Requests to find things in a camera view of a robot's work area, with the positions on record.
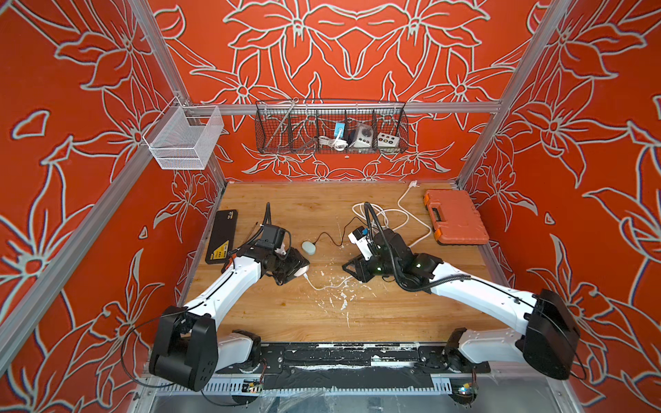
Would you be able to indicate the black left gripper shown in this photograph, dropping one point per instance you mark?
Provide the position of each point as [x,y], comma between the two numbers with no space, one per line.
[298,261]

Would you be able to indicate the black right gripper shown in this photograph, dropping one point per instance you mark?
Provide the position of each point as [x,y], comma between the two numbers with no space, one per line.
[359,265]

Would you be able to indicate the white bluetooth headset case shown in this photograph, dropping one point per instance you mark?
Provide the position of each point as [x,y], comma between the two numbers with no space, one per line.
[309,247]

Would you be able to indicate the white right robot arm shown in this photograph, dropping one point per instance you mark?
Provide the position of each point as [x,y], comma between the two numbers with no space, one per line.
[539,329]

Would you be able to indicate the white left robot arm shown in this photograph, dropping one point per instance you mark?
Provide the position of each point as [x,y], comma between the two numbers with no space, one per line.
[188,351]

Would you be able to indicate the black flat tool case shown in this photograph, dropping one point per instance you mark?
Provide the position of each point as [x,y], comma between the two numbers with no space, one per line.
[222,236]

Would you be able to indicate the orange plastic tool case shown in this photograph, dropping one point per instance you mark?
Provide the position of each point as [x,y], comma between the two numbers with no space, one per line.
[454,217]

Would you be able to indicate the white socket cube in basket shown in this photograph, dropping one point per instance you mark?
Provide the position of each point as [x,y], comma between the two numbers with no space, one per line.
[387,142]

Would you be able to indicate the white power strip in basket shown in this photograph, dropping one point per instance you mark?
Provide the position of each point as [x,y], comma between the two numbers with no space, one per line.
[362,137]

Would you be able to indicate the blue box in basket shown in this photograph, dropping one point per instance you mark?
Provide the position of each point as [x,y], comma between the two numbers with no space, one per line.
[339,130]

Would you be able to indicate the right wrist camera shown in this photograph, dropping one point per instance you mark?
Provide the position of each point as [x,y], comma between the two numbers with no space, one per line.
[361,239]

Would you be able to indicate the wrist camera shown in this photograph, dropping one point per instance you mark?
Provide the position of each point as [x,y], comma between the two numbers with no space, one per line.
[272,239]
[361,239]

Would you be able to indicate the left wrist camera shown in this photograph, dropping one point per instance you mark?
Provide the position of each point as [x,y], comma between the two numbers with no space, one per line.
[272,239]

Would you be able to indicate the orange handled screwdriver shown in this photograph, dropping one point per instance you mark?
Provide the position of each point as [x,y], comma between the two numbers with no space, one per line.
[230,260]

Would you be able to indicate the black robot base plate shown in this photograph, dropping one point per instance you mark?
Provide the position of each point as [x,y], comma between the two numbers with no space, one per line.
[408,368]

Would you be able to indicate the black wire wall basket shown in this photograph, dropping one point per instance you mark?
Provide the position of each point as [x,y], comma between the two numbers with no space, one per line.
[305,126]

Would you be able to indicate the clear plastic wall bin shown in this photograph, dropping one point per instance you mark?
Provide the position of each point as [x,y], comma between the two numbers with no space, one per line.
[177,144]

